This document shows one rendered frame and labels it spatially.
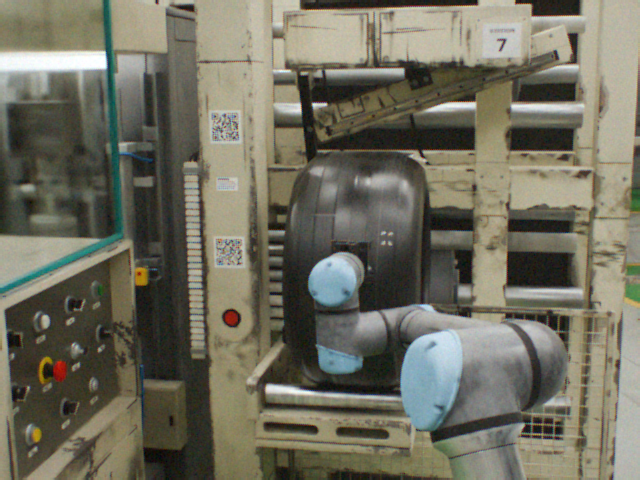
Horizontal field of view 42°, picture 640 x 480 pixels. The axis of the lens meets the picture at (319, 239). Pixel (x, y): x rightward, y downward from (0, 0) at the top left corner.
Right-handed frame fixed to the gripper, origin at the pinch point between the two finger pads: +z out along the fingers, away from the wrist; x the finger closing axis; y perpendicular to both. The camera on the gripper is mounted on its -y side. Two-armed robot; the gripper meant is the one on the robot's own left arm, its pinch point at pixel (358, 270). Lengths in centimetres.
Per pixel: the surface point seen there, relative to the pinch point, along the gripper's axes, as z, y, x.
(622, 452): 206, -102, -90
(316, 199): 6.9, 13.8, 10.3
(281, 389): 15.9, -30.3, 19.4
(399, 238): 3.7, 6.4, -7.8
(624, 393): 277, -94, -102
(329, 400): 15.4, -32.0, 8.1
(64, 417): -16, -30, 56
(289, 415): 14.1, -35.7, 17.0
